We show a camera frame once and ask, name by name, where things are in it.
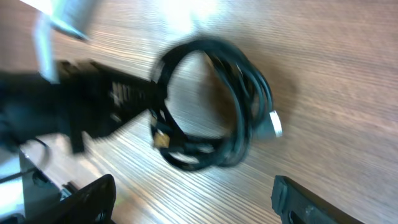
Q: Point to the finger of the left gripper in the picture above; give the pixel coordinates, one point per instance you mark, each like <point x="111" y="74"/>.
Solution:
<point x="128" y="96"/>

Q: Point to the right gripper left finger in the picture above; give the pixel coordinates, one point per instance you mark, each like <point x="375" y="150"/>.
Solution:
<point x="93" y="203"/>

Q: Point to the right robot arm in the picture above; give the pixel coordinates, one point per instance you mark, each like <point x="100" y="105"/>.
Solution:
<point x="29" y="196"/>

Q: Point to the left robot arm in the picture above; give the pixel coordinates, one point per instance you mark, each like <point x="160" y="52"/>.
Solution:
<point x="29" y="100"/>

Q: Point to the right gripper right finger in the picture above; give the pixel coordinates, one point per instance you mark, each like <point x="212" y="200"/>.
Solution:
<point x="297" y="205"/>

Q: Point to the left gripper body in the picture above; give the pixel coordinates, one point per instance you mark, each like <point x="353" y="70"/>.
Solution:
<point x="85" y="104"/>

